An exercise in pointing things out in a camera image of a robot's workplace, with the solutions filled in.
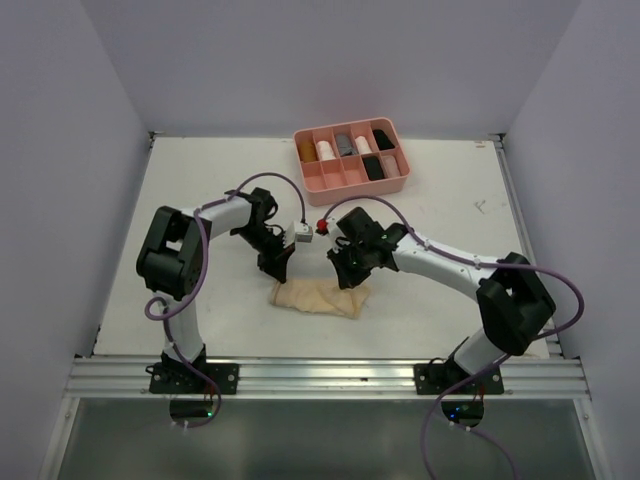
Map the pink underwear cream waistband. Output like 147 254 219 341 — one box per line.
380 155 401 178

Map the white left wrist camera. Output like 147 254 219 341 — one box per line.
284 221 313 246

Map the black rolled underwear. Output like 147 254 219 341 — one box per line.
372 129 396 151

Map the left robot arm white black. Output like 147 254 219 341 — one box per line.
136 188 310 393

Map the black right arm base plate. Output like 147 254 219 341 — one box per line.
413 357 505 395

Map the aluminium table frame rail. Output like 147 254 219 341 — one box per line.
64 130 591 401

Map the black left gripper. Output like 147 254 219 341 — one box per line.
234 225 295 283

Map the grey rolled underwear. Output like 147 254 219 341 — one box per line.
335 133 358 157

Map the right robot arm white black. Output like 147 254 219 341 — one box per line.
317 207 556 393

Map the brown rolled underwear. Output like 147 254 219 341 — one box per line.
298 141 317 163

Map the pink divided organizer tray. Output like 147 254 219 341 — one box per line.
293 117 411 206

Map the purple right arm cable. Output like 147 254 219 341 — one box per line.
322 194 586 480

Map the black underwear orange trim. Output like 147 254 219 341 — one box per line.
362 155 386 181

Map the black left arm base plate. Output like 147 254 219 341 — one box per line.
145 358 240 395

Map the beige underwear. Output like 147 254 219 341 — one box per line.
269 278 371 319

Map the right wrist camera red cap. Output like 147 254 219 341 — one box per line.
316 217 342 237

